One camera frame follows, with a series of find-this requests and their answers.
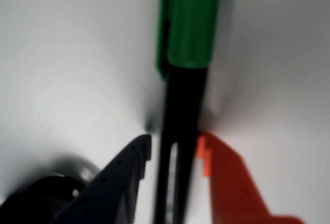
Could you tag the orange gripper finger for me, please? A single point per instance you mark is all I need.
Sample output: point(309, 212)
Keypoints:
point(232, 182)

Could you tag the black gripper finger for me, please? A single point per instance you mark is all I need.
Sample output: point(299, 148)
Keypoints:
point(111, 190)

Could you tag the green capped black marker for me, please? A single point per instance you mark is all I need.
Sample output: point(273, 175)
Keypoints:
point(185, 79)

